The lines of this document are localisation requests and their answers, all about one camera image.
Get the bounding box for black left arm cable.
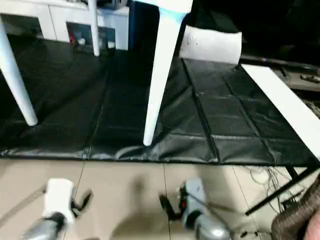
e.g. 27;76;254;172
0;186;48;227

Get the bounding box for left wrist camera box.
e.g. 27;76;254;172
43;178;77;222

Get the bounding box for black floor stand bar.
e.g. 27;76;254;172
245;166;320;217

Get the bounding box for flat white board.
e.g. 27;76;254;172
241;64;320;162

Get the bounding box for black floor cables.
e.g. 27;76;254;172
234;165;303;203

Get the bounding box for white cabinet with glass doors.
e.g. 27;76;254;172
0;0;132;52

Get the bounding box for black work mat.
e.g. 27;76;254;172
0;36;320;167

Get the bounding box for white plastic bag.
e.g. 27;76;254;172
178;25;244;66

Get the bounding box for white plastic table leg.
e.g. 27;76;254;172
142;9;187;147
88;0;101;57
0;17;39;127

